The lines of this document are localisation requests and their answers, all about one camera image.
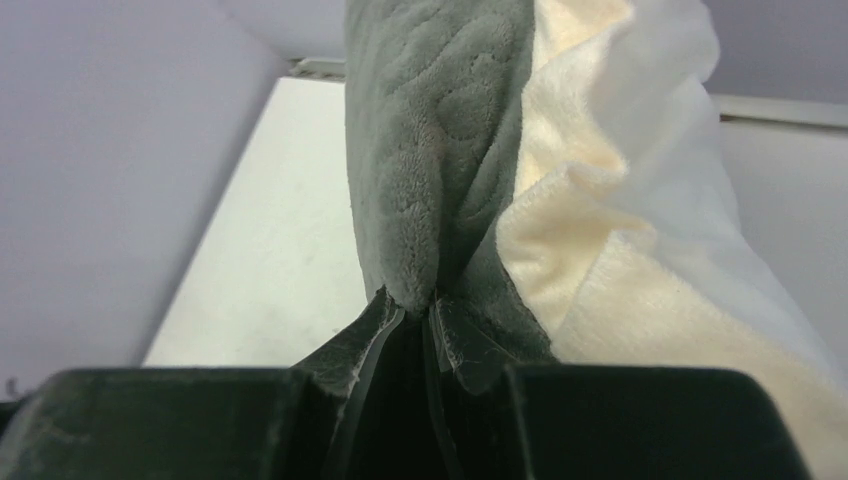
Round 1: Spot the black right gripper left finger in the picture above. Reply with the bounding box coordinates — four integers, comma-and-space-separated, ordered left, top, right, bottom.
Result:
1, 293, 403, 479

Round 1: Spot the white pillow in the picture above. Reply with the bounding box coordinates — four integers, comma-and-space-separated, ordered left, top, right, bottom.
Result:
590, 1, 842, 378

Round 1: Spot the aluminium frame rail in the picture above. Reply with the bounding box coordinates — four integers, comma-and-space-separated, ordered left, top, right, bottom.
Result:
288, 57, 847, 131

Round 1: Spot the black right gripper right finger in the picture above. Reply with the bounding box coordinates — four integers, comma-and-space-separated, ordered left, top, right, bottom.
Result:
423, 300, 811, 479

